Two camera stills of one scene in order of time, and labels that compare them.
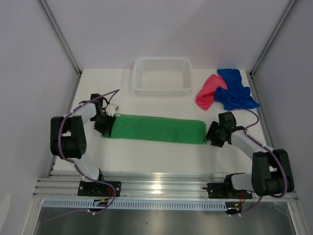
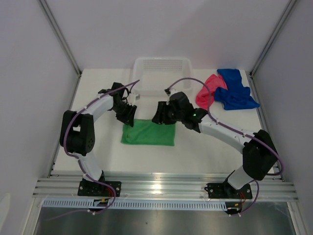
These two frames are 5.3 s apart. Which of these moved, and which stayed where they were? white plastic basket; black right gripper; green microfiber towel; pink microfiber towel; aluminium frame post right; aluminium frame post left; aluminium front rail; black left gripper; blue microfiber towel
Moved: green microfiber towel; black right gripper; black left gripper
Stayed: aluminium front rail; aluminium frame post left; white plastic basket; pink microfiber towel; blue microfiber towel; aluminium frame post right
